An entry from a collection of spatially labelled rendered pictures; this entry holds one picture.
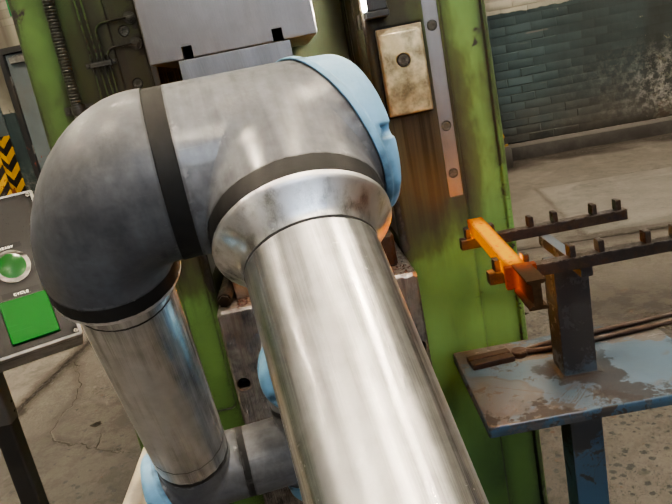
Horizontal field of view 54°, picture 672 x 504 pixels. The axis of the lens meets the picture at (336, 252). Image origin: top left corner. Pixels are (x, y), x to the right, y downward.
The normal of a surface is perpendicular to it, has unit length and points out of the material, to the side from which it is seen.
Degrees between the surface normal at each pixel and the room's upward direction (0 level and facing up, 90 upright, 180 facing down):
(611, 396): 0
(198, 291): 90
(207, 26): 90
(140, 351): 119
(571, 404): 0
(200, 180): 91
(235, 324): 90
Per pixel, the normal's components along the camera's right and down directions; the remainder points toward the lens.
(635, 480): -0.19, -0.95
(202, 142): 0.12, -0.18
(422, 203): 0.08, 0.26
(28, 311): 0.32, -0.35
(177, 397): 0.66, 0.51
